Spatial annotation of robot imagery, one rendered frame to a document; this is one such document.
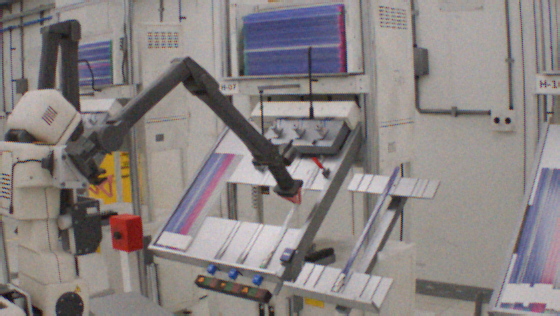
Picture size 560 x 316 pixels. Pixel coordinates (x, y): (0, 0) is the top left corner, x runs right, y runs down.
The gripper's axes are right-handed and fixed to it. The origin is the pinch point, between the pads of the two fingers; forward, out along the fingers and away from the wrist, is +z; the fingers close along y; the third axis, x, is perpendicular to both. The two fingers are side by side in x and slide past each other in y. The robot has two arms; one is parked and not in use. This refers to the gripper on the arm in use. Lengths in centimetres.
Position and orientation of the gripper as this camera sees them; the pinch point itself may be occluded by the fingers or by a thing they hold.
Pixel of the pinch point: (297, 201)
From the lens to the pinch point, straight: 249.8
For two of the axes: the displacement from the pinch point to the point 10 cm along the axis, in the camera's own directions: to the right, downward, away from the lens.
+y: -7.8, -0.7, 6.2
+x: -4.7, 7.2, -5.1
